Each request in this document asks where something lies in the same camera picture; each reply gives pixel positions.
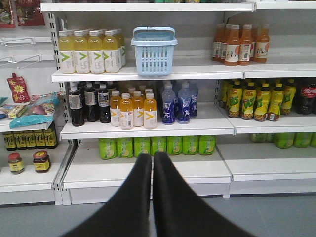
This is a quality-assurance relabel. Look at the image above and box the blue sports drink bottle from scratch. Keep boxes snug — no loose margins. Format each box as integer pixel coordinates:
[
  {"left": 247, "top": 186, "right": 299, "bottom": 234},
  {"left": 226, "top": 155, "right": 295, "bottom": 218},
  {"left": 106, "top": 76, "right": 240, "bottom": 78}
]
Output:
[
  {"left": 162, "top": 84, "right": 175, "bottom": 125},
  {"left": 177, "top": 82, "right": 191, "bottom": 124}
]

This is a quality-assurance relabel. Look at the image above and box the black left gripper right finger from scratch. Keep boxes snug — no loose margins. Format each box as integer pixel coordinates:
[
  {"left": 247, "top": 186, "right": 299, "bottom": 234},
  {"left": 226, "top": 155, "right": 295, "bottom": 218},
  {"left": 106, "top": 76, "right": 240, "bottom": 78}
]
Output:
[{"left": 153, "top": 152, "right": 252, "bottom": 237}]

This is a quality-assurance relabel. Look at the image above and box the blue snack bag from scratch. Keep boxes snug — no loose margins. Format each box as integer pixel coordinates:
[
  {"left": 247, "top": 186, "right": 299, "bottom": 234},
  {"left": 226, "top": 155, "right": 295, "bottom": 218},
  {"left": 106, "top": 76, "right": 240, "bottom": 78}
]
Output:
[{"left": 9, "top": 95, "right": 60, "bottom": 129}]

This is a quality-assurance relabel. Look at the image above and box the cola bottle red label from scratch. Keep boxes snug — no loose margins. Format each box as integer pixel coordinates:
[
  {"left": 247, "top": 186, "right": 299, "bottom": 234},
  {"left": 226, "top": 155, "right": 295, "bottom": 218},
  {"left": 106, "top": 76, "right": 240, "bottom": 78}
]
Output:
[{"left": 296, "top": 77, "right": 316, "bottom": 115}]

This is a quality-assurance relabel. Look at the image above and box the yellow lemon tea bottle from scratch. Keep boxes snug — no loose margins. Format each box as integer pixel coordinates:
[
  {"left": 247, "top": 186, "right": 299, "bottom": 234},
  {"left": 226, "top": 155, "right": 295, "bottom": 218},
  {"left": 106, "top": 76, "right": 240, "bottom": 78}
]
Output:
[
  {"left": 240, "top": 82, "right": 256, "bottom": 120},
  {"left": 254, "top": 83, "right": 271, "bottom": 121},
  {"left": 267, "top": 83, "right": 283, "bottom": 121},
  {"left": 228, "top": 81, "right": 242, "bottom": 118}
]

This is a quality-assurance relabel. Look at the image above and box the white metal shelf unit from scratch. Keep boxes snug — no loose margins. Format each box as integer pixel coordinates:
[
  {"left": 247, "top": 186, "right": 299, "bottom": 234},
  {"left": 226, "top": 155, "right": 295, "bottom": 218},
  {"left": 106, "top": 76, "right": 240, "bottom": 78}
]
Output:
[{"left": 0, "top": 0, "right": 316, "bottom": 205}]

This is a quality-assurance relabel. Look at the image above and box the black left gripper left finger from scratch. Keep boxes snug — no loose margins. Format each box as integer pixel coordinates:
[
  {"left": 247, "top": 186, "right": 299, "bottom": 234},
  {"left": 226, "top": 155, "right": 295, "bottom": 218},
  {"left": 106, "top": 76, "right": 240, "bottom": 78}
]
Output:
[{"left": 62, "top": 154, "right": 152, "bottom": 237}]

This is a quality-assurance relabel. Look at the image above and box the pale yellow drink bottle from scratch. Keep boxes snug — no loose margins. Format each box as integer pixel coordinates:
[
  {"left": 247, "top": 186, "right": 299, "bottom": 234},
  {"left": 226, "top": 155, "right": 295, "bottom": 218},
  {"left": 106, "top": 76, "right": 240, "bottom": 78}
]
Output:
[
  {"left": 58, "top": 31, "right": 76, "bottom": 74},
  {"left": 103, "top": 30, "right": 119, "bottom": 73},
  {"left": 74, "top": 31, "right": 90, "bottom": 74},
  {"left": 88, "top": 30, "right": 105, "bottom": 74}
]

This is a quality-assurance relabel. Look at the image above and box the red snack pouch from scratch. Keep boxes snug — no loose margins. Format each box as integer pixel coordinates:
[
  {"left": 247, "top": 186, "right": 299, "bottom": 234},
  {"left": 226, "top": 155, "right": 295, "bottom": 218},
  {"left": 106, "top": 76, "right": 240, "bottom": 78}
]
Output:
[{"left": 7, "top": 73, "right": 30, "bottom": 103}]

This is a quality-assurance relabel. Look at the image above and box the orange juice bottle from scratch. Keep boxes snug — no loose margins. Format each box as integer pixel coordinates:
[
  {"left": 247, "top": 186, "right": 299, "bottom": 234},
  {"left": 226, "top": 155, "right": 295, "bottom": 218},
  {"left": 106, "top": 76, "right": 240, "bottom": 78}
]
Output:
[
  {"left": 238, "top": 24, "right": 252, "bottom": 66},
  {"left": 211, "top": 23, "right": 226, "bottom": 61},
  {"left": 224, "top": 25, "right": 240, "bottom": 66},
  {"left": 253, "top": 24, "right": 270, "bottom": 63}
]

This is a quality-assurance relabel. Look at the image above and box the sauce jar red lid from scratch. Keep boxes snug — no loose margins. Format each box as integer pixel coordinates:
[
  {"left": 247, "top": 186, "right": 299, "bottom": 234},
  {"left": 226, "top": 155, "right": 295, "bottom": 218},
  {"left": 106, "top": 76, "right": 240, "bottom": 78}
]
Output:
[
  {"left": 33, "top": 150, "right": 51, "bottom": 173},
  {"left": 8, "top": 152, "right": 25, "bottom": 174}
]

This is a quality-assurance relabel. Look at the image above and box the orange vitamin drink bottle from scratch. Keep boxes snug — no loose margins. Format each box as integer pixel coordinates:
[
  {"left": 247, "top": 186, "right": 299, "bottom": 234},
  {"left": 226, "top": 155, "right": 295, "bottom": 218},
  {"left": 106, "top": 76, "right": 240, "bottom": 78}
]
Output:
[
  {"left": 110, "top": 90, "right": 121, "bottom": 127},
  {"left": 144, "top": 93, "right": 157, "bottom": 129},
  {"left": 120, "top": 93, "right": 133, "bottom": 130},
  {"left": 132, "top": 90, "right": 144, "bottom": 127}
]

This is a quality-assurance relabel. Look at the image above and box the dark tea bottle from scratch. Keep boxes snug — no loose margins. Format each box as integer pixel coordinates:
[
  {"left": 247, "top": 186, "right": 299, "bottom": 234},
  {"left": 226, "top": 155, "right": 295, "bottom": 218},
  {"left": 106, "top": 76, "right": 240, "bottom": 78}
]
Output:
[
  {"left": 84, "top": 83, "right": 99, "bottom": 122},
  {"left": 68, "top": 83, "right": 84, "bottom": 127},
  {"left": 98, "top": 84, "right": 111, "bottom": 123}
]

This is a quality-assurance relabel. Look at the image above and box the light blue plastic basket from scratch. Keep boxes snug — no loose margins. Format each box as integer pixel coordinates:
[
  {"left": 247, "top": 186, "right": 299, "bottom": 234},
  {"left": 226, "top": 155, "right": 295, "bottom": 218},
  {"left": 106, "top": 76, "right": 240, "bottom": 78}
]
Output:
[{"left": 131, "top": 27, "right": 178, "bottom": 76}]

